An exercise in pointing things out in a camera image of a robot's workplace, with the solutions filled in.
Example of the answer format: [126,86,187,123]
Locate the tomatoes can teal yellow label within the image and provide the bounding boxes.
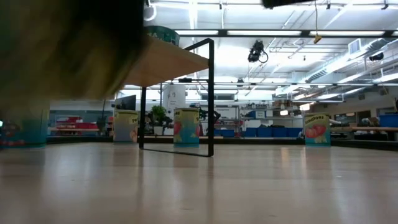
[173,107,200,148]
[303,112,331,147]

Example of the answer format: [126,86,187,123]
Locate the wooden shelf black metal frame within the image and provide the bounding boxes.
[121,36,216,158]

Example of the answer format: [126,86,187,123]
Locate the black metal table frame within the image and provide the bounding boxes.
[46,136,398,152]

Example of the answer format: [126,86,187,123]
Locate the white ring lamp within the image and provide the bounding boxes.
[143,2,157,22]

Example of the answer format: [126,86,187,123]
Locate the black hanging overhead camera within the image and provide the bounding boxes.
[247,39,269,64]

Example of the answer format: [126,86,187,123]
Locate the black background monitor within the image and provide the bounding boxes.
[114,95,137,111]

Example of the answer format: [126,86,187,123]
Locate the tuna fish can green label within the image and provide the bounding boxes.
[144,25,180,47]

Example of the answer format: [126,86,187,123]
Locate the red storage bins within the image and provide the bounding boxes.
[55,116,100,137]

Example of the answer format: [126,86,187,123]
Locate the yellow hanging plug cable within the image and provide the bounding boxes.
[313,0,323,44]

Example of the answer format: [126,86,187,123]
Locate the cherries can teal yellow label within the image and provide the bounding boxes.
[0,102,50,149]
[0,0,147,108]

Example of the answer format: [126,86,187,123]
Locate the peaches can yellow grey label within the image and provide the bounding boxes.
[113,109,139,144]

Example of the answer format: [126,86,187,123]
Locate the large blue storage bin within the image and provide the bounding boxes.
[378,113,398,128]

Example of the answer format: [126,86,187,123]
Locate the black overhead rig beam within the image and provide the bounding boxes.
[123,79,398,88]
[174,29,398,39]

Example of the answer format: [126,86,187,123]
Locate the black slanted rig post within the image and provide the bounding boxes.
[101,99,108,131]

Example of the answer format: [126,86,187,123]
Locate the wooden workbench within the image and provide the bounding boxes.
[352,126,398,133]

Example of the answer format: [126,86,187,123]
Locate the potted plant white pot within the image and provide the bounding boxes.
[150,105,167,136]

